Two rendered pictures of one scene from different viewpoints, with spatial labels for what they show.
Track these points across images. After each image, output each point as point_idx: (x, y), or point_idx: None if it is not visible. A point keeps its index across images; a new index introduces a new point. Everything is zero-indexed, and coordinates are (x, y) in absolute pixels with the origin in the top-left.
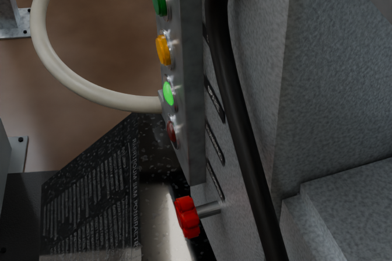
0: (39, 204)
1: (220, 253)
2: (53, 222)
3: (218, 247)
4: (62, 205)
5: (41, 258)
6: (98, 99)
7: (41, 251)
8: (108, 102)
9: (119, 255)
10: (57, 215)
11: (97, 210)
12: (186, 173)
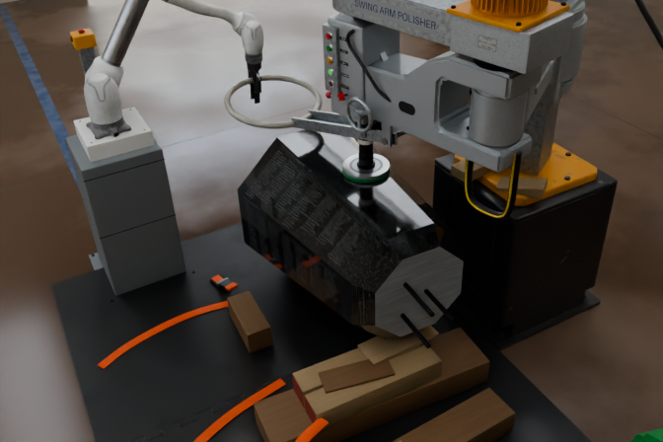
0: (199, 251)
1: None
2: (255, 191)
3: None
4: (256, 184)
5: (257, 203)
6: (271, 125)
7: (255, 202)
8: (275, 125)
9: (297, 173)
10: (256, 188)
11: (277, 172)
12: (336, 91)
